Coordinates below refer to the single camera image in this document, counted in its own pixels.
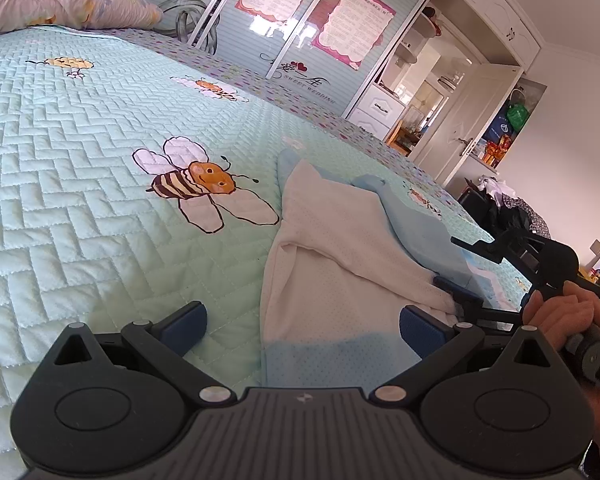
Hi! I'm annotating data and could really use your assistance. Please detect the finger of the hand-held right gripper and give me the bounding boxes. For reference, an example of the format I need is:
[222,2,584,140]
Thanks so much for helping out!
[432,275,525,329]
[450,229,532,272]

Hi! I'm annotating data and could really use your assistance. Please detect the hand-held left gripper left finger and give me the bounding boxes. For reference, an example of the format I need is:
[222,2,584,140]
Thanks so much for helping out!
[55,305,237,407]

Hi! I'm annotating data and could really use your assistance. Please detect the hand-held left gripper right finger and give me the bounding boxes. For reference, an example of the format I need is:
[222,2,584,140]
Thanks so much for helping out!
[372,305,561,407]

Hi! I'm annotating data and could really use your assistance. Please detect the light blue and white jacket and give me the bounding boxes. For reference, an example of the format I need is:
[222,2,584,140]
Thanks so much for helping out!
[260,150,527,391]

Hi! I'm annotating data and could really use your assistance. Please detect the dark pile of clothes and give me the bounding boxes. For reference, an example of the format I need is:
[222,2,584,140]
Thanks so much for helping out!
[456,174,552,242]

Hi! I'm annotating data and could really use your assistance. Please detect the person's right hand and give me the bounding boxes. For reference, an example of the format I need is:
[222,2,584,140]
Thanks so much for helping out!
[522,282,600,353]

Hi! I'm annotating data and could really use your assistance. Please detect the white door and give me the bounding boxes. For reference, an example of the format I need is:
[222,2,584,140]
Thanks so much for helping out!
[411,62,524,187]

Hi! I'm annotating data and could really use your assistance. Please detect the wooden chair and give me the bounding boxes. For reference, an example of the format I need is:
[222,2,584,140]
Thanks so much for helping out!
[386,124,414,157]

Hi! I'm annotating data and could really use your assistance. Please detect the green bee printed quilt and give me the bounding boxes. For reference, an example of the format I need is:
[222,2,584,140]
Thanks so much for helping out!
[0,27,546,480]

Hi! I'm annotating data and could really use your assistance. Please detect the white shelf and drawer unit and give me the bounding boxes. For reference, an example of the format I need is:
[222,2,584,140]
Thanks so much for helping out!
[346,6,477,157]

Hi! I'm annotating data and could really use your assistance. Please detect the white overhead cabinets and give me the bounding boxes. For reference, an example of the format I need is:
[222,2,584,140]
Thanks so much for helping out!
[419,0,547,69]

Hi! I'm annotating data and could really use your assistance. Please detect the pink bordered poster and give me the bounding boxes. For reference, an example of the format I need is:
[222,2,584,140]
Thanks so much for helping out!
[311,0,398,72]

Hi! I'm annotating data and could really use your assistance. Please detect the sliding door wardrobe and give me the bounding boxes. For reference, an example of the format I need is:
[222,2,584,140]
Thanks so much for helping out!
[132,0,439,117]

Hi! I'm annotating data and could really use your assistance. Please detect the grey hoops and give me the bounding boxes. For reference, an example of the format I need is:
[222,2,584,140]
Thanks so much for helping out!
[156,0,219,54]

